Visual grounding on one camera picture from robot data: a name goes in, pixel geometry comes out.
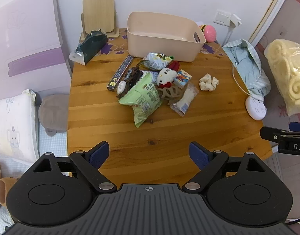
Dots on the white elephant-print pillow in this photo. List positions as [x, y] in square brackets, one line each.
[12, 117]

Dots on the clear packet with white content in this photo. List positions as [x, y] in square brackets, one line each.
[185, 100]

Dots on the blue checked bed sheet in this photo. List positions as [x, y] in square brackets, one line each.
[52, 146]

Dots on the long dark star-print box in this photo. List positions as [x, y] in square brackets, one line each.
[120, 73]

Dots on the small colourful box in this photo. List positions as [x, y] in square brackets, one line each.
[182, 78]

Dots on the white wall switch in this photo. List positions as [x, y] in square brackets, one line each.
[221, 17]

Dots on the yellow rolled blanket in bag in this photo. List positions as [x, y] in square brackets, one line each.
[287, 73]

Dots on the beige plastic storage basket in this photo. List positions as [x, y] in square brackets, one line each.
[159, 49]

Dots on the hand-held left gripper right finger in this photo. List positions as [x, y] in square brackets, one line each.
[198, 155]

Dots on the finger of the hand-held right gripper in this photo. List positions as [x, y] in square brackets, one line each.
[298, 126]
[268, 133]

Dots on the dark green tissue pack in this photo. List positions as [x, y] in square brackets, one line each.
[91, 46]

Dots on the grey cushion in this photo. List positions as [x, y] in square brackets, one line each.
[53, 112]

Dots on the white leaning board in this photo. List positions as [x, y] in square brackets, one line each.
[30, 53]

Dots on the white red plush cat toy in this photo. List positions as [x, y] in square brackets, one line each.
[166, 76]

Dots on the brown plush toy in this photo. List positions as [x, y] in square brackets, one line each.
[6, 191]

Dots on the purple leaf-print table mat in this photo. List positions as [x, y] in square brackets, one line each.
[110, 47]

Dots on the white green printed snack packet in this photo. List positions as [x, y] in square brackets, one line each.
[156, 60]

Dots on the white charger plug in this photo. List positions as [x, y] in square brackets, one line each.
[235, 20]

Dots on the pink burger toy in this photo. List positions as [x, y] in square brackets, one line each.
[210, 33]

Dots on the white round power strip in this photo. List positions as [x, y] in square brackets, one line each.
[256, 109]

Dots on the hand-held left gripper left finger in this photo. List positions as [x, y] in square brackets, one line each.
[99, 154]

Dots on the wooden desk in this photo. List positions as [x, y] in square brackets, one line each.
[213, 117]

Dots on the dark brown hair claw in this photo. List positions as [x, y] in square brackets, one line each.
[134, 77]

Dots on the brown twisted hair claw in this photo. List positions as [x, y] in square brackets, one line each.
[170, 92]

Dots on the light blue clothing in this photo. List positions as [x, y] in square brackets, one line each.
[248, 68]

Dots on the white scrunchie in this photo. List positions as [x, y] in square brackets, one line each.
[208, 82]

